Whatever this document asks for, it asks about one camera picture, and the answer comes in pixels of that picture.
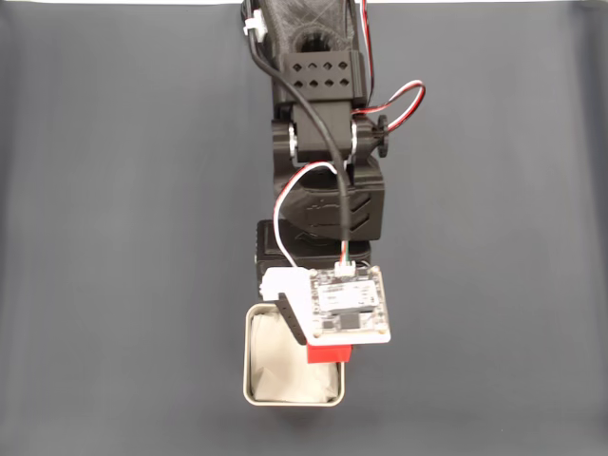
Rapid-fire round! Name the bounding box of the dark grey table mat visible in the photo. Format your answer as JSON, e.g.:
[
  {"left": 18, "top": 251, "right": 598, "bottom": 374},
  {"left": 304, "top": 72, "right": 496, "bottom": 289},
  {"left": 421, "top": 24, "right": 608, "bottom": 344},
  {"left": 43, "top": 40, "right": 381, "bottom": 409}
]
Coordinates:
[{"left": 0, "top": 3, "right": 608, "bottom": 456}]

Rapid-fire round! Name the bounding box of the white cable connector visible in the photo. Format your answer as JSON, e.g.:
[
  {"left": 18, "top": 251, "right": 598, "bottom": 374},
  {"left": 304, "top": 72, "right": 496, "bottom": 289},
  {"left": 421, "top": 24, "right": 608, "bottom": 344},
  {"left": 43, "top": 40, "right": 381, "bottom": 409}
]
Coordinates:
[{"left": 243, "top": 10, "right": 268, "bottom": 35}]

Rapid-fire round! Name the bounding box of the white tissue paper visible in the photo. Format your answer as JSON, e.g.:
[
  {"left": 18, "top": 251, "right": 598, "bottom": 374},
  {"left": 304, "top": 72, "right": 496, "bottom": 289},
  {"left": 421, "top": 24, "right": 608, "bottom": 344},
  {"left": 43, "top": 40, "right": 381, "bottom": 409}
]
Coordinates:
[{"left": 250, "top": 313, "right": 340, "bottom": 405}]

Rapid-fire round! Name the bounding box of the black camera cable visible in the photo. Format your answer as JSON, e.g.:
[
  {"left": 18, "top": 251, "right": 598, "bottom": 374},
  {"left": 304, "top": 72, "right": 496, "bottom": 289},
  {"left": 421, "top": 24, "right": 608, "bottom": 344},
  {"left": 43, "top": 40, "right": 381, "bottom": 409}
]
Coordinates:
[{"left": 245, "top": 28, "right": 355, "bottom": 240}]

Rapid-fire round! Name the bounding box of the red white black servo cable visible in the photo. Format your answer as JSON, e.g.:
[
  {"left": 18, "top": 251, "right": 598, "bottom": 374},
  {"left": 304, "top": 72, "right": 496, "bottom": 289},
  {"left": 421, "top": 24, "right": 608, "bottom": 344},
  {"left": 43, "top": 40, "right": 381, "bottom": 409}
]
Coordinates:
[{"left": 349, "top": 0, "right": 428, "bottom": 133}]

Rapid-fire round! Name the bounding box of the camera board on white mount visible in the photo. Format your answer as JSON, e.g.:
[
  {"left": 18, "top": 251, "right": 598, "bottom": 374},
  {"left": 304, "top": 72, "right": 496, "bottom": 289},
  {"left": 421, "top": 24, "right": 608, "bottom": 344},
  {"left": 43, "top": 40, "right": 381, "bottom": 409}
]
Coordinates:
[{"left": 259, "top": 264, "right": 392, "bottom": 346}]

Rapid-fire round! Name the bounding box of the white gripper servo cable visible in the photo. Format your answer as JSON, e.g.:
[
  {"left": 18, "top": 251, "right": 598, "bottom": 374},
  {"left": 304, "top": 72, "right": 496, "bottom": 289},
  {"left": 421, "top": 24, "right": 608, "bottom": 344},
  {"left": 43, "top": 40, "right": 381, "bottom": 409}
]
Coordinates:
[{"left": 274, "top": 161, "right": 347, "bottom": 268}]

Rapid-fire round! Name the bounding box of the beige square box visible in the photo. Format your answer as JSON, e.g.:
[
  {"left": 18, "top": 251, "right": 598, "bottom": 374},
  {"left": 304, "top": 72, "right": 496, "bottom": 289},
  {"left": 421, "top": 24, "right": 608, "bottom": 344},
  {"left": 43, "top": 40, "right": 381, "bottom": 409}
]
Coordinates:
[{"left": 242, "top": 303, "right": 346, "bottom": 409}]

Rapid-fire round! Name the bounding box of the red cube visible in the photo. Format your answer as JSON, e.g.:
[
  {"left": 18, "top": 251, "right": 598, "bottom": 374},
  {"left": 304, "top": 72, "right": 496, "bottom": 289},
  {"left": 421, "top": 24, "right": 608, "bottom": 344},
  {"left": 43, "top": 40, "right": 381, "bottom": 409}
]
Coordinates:
[{"left": 306, "top": 341, "right": 354, "bottom": 366}]

